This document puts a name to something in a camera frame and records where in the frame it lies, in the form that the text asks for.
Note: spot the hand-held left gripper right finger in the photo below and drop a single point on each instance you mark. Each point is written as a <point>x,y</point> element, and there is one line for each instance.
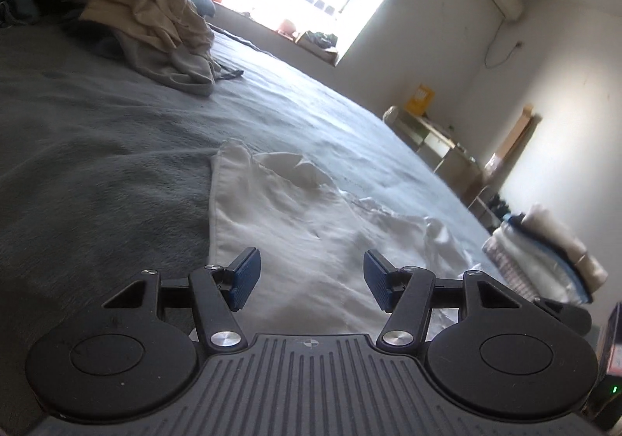
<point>379,278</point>

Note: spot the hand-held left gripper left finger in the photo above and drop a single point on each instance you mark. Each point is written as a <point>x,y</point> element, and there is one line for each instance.
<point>245,278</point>

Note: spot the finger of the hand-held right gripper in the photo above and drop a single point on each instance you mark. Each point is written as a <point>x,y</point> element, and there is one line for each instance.
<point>568,314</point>

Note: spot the white shirt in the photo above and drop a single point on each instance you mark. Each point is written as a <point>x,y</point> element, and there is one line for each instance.
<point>301,232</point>

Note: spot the stack of folded clothes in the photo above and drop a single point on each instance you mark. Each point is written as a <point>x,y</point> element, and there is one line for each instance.
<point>539,256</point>

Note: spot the box with dark clothes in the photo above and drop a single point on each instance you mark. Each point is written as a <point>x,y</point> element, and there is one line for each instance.
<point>316,45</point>

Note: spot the metal shoe rack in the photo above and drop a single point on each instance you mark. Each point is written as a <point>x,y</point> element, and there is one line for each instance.
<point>491,211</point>

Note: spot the cream desk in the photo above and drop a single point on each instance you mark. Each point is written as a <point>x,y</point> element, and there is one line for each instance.
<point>442,149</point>

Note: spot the small white fan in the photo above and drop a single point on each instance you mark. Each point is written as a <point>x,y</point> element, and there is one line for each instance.
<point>390,115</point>

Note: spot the yellow box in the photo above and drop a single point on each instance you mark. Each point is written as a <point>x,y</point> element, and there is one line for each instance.
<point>419,99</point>

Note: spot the tall cardboard sheet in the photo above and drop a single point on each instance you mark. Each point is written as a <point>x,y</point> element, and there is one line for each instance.
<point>520,135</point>

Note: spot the grey bed blanket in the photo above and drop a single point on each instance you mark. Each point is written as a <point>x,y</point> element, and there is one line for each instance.
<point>97,149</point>

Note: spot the grey garment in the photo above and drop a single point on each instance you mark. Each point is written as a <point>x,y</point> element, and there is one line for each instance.
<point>170,69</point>

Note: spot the small orange pot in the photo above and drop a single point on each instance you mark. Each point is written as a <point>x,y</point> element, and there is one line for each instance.
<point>287,26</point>

